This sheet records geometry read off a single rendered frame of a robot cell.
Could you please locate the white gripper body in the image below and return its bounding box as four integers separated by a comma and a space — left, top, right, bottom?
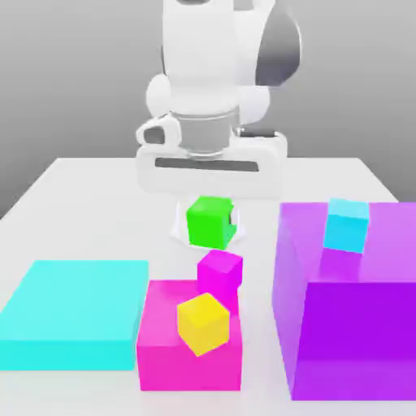
135, 131, 289, 200

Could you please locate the small green cube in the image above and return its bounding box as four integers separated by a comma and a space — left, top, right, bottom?
185, 195, 238, 251

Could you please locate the small magenta cube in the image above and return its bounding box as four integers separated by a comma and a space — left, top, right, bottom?
197, 249, 244, 314

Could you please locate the small yellow cube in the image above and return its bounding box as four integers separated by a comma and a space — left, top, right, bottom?
176, 292, 231, 358

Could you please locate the small light blue cube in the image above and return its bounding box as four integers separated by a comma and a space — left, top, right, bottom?
323, 197, 371, 255

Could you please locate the large pink box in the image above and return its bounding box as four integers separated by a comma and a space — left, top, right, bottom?
136, 279, 244, 392

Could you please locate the large purple box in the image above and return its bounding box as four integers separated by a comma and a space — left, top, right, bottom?
271, 201, 416, 401

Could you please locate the large cyan box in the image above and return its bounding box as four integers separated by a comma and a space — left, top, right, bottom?
0, 258, 150, 372

